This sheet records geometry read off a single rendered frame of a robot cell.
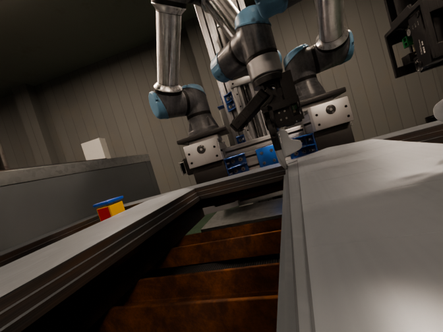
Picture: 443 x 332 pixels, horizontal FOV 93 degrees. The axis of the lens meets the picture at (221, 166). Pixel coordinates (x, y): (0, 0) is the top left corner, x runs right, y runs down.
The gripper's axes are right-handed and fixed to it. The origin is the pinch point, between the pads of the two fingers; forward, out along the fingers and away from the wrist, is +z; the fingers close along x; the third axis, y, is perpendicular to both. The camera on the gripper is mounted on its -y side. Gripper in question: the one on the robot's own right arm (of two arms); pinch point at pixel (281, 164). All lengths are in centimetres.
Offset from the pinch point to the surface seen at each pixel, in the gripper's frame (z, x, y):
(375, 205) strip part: 0.6, -34.7, 7.2
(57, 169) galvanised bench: -17, -1, -71
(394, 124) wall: 24, 357, 167
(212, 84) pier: -123, 289, -85
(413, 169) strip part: 0.6, -27.2, 13.1
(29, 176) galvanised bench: -16, -9, -71
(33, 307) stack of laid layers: 3.1, -39.6, -24.2
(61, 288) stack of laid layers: 3.1, -36.8, -24.5
